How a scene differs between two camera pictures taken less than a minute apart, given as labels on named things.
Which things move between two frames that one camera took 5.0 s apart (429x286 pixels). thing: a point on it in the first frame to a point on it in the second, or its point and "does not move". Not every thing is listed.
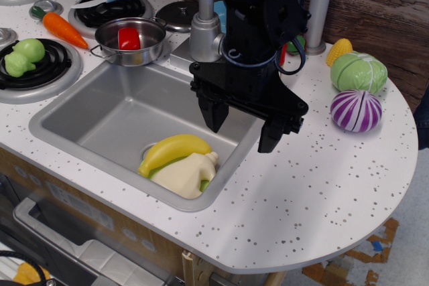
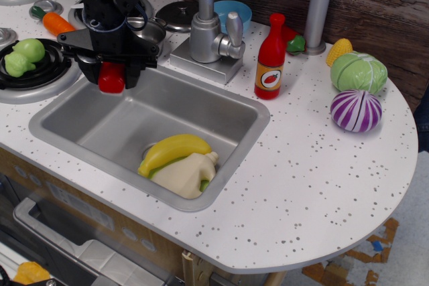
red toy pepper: [291, 49] does not move
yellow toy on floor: [26, 274] does not move
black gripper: [261, 90] to [92, 47]
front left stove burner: [55, 75] does not move
